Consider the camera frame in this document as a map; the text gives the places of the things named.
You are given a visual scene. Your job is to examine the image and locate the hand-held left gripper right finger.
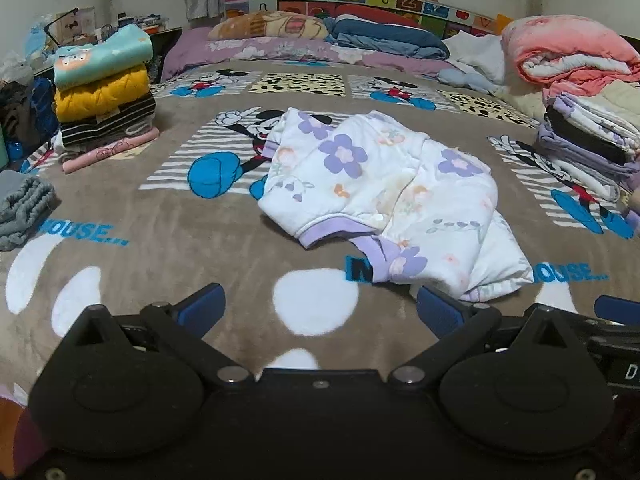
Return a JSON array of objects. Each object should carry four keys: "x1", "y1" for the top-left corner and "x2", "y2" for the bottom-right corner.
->
[{"x1": 390, "y1": 285, "x2": 581, "y2": 391}]

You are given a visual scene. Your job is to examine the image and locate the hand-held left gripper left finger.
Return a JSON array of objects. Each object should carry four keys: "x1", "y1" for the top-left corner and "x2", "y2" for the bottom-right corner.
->
[{"x1": 65, "y1": 282, "x2": 251, "y2": 391}]

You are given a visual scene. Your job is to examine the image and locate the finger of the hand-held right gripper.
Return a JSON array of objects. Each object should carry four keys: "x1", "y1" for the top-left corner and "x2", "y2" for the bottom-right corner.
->
[{"x1": 570, "y1": 295, "x2": 640, "y2": 342}]

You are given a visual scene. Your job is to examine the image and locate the white floral pajama top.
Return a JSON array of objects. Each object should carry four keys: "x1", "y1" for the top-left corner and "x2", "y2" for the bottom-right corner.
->
[{"x1": 257, "y1": 107, "x2": 535, "y2": 303}]

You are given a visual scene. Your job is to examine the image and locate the pile of loose clothes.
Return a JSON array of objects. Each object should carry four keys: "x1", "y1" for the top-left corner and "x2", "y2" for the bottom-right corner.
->
[{"x1": 0, "y1": 52, "x2": 58, "y2": 161}]

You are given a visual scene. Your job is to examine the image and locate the brown cartoon printed blanket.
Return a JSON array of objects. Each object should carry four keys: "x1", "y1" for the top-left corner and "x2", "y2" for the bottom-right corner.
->
[{"x1": 0, "y1": 57, "x2": 640, "y2": 411}]

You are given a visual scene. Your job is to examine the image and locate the lavender folded garment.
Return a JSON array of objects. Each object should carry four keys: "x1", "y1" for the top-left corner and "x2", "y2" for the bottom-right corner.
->
[{"x1": 535, "y1": 125, "x2": 640, "y2": 191}]

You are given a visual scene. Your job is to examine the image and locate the pink folded garment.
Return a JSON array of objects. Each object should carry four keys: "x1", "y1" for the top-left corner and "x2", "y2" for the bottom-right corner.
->
[{"x1": 60, "y1": 127, "x2": 161, "y2": 175}]

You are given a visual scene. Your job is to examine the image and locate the white purple folded garment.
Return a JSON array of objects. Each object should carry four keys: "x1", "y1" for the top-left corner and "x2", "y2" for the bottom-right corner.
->
[{"x1": 545, "y1": 95, "x2": 640, "y2": 151}]

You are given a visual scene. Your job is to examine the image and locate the grey knitted cloth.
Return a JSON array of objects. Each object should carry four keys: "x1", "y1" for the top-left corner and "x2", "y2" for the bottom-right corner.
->
[{"x1": 0, "y1": 170, "x2": 56, "y2": 252}]

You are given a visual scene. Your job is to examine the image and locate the black striped folded garment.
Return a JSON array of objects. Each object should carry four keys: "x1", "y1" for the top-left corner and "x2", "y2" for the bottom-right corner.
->
[{"x1": 56, "y1": 92, "x2": 158, "y2": 148}]

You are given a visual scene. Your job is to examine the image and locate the cream quilted blanket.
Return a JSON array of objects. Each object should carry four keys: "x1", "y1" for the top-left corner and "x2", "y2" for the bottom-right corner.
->
[{"x1": 492, "y1": 80, "x2": 640, "y2": 128}]

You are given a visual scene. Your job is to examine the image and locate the light blue soft cloth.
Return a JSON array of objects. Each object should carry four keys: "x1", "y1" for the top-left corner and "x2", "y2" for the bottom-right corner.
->
[{"x1": 437, "y1": 67, "x2": 501, "y2": 96}]

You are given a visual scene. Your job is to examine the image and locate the yellow folded knit sweater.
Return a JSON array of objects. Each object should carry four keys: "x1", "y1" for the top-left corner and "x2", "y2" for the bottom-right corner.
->
[{"x1": 54, "y1": 65, "x2": 151, "y2": 123}]

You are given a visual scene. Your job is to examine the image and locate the white crumpled cloth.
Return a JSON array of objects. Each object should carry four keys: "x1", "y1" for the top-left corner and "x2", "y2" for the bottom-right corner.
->
[{"x1": 442, "y1": 30, "x2": 511, "y2": 86}]

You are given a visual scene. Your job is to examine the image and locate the dark wooden desk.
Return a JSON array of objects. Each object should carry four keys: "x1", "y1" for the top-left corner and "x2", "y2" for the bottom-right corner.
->
[{"x1": 147, "y1": 25, "x2": 183, "y2": 83}]

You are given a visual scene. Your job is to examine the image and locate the pink folded quilt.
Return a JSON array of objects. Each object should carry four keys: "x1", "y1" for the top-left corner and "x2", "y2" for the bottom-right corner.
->
[{"x1": 500, "y1": 16, "x2": 640, "y2": 98}]

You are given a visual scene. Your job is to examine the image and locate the blue folded quilt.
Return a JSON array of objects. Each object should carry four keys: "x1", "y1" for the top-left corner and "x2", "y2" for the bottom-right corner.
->
[{"x1": 325, "y1": 14, "x2": 451, "y2": 61}]

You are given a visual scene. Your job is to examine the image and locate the orange cartoon pillow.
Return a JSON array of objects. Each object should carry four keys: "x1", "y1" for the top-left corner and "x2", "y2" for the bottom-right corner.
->
[{"x1": 207, "y1": 10, "x2": 331, "y2": 41}]

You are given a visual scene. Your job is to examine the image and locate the assorted small bottles and boxes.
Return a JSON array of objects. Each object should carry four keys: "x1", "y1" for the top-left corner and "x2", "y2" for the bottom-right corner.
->
[{"x1": 100, "y1": 10, "x2": 173, "y2": 33}]

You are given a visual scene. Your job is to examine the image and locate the framed picture stand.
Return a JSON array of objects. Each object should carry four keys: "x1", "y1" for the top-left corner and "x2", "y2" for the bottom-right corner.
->
[{"x1": 42, "y1": 7, "x2": 96, "y2": 48}]

